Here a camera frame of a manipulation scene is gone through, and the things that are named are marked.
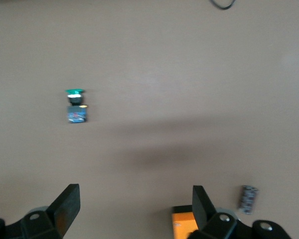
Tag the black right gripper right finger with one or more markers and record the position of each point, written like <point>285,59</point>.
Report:
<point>226,229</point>

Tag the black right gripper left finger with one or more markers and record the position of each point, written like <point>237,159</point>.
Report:
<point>40,226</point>

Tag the small black contact block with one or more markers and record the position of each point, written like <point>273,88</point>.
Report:
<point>248,200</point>

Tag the orange box with hole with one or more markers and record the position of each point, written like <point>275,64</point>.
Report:
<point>183,224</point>

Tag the green push button switch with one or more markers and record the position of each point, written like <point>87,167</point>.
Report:
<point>76,109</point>

